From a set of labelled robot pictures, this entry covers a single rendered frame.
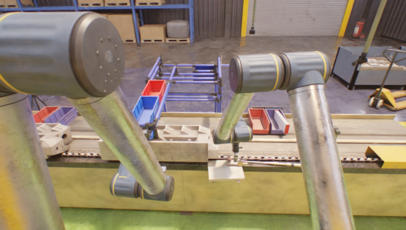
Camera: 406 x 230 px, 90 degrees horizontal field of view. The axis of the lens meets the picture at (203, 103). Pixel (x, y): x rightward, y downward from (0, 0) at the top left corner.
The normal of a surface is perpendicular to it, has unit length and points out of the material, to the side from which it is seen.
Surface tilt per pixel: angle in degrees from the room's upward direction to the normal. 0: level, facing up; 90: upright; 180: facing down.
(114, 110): 100
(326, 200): 59
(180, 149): 80
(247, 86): 105
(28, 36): 51
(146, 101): 94
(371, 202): 90
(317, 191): 68
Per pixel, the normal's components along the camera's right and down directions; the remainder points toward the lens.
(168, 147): -0.04, 0.33
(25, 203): 0.81, 0.19
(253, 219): -0.01, -0.88
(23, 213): 0.66, 0.25
